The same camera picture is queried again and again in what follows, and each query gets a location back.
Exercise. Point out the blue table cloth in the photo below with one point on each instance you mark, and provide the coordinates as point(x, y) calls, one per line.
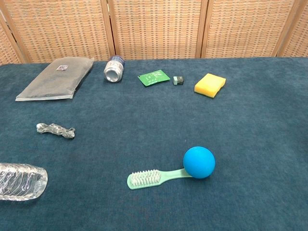
point(144, 120)

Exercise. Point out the green sachet packet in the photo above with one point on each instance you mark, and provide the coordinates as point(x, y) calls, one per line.
point(152, 77)

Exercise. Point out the small metal bolt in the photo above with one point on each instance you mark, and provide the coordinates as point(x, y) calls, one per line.
point(178, 80)

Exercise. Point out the silver blue drink can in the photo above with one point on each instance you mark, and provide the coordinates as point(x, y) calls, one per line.
point(114, 69)

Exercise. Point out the yellow sponge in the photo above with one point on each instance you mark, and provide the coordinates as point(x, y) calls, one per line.
point(209, 84)

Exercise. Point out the blue ball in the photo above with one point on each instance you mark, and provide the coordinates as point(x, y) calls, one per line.
point(199, 162)

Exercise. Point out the mint green brush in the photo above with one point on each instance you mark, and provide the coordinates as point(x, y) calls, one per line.
point(144, 180)

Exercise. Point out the woven rattan screen panel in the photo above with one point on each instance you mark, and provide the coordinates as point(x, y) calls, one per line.
point(65, 29)
point(245, 29)
point(9, 41)
point(156, 29)
point(299, 36)

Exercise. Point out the clear plastic bag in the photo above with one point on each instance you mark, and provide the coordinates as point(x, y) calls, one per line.
point(55, 79)

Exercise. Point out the clear plastic water bottle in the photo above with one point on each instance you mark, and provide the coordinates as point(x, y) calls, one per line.
point(21, 180)

